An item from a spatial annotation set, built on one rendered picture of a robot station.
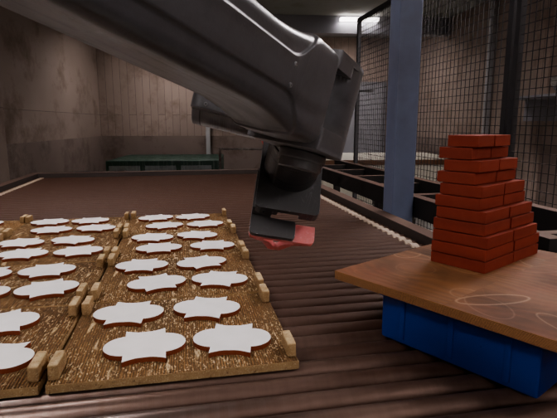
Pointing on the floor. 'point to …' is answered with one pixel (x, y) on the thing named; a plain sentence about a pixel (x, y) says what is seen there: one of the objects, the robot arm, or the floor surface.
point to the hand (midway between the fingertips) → (278, 209)
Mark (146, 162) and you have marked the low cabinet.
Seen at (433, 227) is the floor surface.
